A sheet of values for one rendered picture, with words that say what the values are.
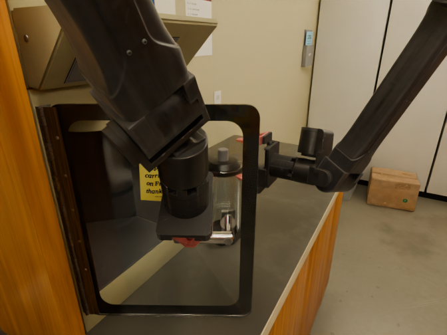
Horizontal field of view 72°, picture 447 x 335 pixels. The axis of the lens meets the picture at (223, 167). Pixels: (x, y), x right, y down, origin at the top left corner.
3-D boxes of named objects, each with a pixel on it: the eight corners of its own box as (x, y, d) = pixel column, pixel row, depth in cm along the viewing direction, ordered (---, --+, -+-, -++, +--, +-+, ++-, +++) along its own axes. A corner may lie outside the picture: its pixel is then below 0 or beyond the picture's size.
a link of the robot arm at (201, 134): (173, 159, 28) (219, 133, 31) (134, 124, 32) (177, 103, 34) (179, 205, 33) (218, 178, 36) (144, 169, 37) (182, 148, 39)
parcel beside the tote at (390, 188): (365, 204, 298) (370, 177, 287) (365, 190, 326) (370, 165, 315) (413, 213, 283) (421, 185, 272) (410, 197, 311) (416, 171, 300)
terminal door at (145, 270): (92, 312, 59) (46, 103, 44) (251, 314, 59) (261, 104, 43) (90, 315, 58) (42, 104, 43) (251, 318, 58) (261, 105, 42)
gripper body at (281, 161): (272, 139, 75) (302, 143, 72) (270, 177, 79) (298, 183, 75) (261, 147, 70) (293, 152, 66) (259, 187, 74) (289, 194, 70)
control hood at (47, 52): (27, 89, 42) (7, 7, 38) (175, 70, 68) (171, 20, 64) (82, 96, 37) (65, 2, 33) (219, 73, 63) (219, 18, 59)
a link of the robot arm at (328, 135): (326, 189, 60) (351, 188, 65) (338, 130, 58) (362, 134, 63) (282, 175, 69) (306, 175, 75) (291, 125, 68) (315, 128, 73)
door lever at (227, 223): (177, 228, 51) (177, 214, 50) (235, 228, 50) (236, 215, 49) (172, 248, 46) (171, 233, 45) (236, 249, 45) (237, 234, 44)
